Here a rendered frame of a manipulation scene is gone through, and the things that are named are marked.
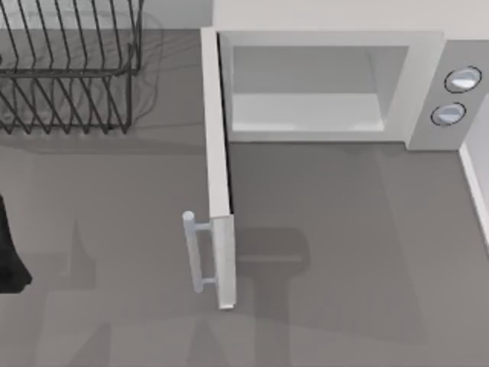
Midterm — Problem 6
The pale microwave door handle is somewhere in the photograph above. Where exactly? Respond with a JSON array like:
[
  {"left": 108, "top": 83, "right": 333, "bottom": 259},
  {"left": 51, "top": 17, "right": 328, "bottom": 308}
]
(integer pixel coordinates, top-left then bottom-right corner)
[{"left": 182, "top": 210, "right": 219, "bottom": 294}]

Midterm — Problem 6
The smaller microwave knob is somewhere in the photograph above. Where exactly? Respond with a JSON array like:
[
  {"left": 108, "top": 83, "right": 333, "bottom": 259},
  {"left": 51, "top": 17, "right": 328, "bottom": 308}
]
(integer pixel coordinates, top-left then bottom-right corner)
[{"left": 430, "top": 102, "right": 468, "bottom": 127}]

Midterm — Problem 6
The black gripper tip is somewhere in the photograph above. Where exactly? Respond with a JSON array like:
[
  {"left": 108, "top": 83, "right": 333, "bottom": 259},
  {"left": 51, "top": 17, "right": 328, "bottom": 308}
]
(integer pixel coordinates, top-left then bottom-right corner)
[{"left": 0, "top": 194, "right": 33, "bottom": 296}]

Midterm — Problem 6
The larger microwave knob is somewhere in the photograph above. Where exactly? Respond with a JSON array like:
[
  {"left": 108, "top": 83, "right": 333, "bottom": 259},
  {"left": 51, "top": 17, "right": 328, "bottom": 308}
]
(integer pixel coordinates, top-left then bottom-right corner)
[{"left": 443, "top": 65, "right": 483, "bottom": 94}]

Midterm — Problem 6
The pale microwave oven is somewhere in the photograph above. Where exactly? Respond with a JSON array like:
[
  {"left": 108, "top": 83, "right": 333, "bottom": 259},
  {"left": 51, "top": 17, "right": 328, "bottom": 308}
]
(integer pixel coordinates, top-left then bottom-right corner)
[{"left": 212, "top": 0, "right": 489, "bottom": 152}]

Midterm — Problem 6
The dark wire dish rack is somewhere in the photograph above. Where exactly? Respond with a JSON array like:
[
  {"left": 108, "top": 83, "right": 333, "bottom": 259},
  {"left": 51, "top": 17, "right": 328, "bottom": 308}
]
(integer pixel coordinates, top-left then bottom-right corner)
[{"left": 0, "top": 0, "right": 147, "bottom": 135}]

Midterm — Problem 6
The pale microwave door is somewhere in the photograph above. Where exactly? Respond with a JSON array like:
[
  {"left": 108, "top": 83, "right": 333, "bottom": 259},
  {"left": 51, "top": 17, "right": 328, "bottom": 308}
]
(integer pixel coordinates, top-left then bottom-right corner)
[{"left": 199, "top": 27, "right": 237, "bottom": 310}]

